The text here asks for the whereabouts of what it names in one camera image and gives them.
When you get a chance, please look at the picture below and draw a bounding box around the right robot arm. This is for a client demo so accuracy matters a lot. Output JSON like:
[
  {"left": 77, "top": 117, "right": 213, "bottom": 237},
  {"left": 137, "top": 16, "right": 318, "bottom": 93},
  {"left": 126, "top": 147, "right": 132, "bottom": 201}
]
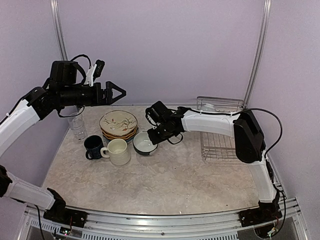
[{"left": 145, "top": 101, "right": 280, "bottom": 222}]

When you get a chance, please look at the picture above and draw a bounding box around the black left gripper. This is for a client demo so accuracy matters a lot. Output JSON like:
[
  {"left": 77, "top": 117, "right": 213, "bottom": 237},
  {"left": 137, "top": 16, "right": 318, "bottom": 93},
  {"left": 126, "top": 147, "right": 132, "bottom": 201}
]
[{"left": 58, "top": 80, "right": 126, "bottom": 106}]

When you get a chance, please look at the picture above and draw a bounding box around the back aluminium rail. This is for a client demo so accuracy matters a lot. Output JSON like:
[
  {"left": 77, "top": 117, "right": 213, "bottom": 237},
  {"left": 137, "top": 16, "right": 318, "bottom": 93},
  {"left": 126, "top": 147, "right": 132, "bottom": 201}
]
[{"left": 85, "top": 103, "right": 197, "bottom": 108}]

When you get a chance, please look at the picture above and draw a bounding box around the dark blue mug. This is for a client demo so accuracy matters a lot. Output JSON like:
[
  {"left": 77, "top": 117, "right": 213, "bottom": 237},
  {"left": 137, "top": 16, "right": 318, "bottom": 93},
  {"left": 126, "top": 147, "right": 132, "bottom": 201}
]
[{"left": 84, "top": 135, "right": 104, "bottom": 160}]

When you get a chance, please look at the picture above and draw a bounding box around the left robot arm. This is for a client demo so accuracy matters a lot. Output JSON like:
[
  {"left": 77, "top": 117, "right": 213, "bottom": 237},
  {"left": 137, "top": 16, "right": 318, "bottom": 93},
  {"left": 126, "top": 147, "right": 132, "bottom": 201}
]
[{"left": 0, "top": 59, "right": 127, "bottom": 223}]

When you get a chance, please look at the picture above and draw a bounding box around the left aluminium post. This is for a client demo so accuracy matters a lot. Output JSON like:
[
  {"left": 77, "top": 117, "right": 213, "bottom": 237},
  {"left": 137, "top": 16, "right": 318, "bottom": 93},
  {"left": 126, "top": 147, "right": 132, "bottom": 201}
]
[{"left": 49, "top": 0, "right": 68, "bottom": 61}]

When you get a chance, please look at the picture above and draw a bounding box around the large clear glass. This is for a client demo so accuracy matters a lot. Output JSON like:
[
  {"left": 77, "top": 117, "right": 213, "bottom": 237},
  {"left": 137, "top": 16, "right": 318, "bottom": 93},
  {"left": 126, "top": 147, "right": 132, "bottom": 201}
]
[{"left": 67, "top": 112, "right": 87, "bottom": 141}]

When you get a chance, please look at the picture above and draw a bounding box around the white mug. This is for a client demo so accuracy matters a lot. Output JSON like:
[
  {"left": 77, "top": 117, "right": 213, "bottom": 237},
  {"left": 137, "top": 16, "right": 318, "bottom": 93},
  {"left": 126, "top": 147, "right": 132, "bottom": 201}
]
[{"left": 100, "top": 138, "right": 131, "bottom": 166}]

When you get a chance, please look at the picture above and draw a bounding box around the teal white bowl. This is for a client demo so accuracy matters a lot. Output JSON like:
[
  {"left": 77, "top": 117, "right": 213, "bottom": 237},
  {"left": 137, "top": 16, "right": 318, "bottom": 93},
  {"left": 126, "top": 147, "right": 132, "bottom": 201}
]
[{"left": 132, "top": 131, "right": 158, "bottom": 156}]

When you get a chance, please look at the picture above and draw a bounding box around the wire dish rack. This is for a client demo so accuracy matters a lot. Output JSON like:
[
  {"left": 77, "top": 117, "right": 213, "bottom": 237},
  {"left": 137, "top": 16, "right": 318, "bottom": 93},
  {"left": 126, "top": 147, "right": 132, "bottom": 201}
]
[{"left": 196, "top": 96, "right": 246, "bottom": 167}]

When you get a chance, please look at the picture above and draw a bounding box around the cream bird pattern plate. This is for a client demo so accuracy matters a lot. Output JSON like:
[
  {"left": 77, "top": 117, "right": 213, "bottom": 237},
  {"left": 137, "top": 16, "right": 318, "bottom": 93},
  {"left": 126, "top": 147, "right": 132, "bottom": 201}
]
[{"left": 99, "top": 110, "right": 138, "bottom": 135}]

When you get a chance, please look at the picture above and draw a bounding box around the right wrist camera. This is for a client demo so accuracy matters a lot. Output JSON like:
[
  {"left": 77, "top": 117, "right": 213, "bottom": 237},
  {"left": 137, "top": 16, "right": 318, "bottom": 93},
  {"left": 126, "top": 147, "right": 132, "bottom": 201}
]
[{"left": 145, "top": 109, "right": 158, "bottom": 127}]

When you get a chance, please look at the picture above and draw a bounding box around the light green bowl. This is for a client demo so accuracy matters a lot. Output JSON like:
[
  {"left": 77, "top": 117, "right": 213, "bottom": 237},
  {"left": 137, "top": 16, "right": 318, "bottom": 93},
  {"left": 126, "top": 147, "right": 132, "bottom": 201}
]
[{"left": 201, "top": 103, "right": 217, "bottom": 112}]

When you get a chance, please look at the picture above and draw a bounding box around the small clear glass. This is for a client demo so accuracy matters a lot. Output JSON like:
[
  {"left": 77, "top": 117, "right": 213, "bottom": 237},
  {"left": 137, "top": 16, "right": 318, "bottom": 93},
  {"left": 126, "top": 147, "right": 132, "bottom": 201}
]
[{"left": 69, "top": 117, "right": 86, "bottom": 134}]

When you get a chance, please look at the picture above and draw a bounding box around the aluminium rail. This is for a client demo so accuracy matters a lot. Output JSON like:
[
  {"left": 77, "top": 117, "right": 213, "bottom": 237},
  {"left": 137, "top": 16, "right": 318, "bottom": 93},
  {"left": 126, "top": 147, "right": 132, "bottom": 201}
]
[
  {"left": 85, "top": 103, "right": 197, "bottom": 108},
  {"left": 19, "top": 199, "right": 308, "bottom": 240}
]

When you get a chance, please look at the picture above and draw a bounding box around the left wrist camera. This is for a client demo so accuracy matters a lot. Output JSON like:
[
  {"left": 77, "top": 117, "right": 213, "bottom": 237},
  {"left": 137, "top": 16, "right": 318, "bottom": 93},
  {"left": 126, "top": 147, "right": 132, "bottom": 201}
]
[{"left": 83, "top": 59, "right": 105, "bottom": 87}]

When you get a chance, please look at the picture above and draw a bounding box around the yellow polka dot plate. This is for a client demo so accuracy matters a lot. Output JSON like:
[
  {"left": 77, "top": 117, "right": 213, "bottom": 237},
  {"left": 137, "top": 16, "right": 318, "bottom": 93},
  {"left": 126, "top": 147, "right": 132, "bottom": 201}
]
[{"left": 102, "top": 133, "right": 136, "bottom": 143}]

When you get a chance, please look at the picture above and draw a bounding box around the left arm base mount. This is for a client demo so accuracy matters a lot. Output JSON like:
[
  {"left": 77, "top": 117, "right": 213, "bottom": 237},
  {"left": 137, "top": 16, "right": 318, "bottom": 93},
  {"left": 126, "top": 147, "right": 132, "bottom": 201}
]
[{"left": 43, "top": 188, "right": 88, "bottom": 228}]

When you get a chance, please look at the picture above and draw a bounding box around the front aluminium rail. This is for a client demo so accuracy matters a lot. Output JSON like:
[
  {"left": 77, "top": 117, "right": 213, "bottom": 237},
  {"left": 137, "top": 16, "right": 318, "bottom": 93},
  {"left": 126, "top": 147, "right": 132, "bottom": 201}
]
[{"left": 19, "top": 199, "right": 308, "bottom": 240}]

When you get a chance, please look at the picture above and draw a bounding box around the blue polka dot plate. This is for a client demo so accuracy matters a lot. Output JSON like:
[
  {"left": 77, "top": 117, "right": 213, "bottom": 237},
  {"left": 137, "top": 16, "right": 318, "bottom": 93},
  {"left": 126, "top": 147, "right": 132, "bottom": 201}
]
[{"left": 125, "top": 133, "right": 137, "bottom": 144}]

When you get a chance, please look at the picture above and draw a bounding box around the right aluminium post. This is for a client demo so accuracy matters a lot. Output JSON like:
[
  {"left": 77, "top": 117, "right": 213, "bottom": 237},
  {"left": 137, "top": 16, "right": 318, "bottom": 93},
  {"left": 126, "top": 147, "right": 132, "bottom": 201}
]
[{"left": 244, "top": 0, "right": 272, "bottom": 106}]

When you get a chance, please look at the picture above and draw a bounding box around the aluminium post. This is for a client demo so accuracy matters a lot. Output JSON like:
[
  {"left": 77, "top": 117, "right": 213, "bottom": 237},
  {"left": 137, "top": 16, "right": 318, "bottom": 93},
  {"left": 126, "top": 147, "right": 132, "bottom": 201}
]
[
  {"left": 244, "top": 0, "right": 272, "bottom": 106},
  {"left": 49, "top": 0, "right": 68, "bottom": 61}
]

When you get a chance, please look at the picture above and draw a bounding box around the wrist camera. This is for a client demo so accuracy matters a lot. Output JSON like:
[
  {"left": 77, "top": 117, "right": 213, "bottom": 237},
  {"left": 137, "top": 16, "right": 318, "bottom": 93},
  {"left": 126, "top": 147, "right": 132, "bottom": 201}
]
[
  {"left": 145, "top": 109, "right": 158, "bottom": 127},
  {"left": 83, "top": 59, "right": 105, "bottom": 87}
]

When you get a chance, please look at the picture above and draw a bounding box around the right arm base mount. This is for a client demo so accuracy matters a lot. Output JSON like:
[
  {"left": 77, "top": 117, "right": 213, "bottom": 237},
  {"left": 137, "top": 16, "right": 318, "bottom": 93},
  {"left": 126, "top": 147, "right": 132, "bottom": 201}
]
[{"left": 238, "top": 191, "right": 283, "bottom": 227}]

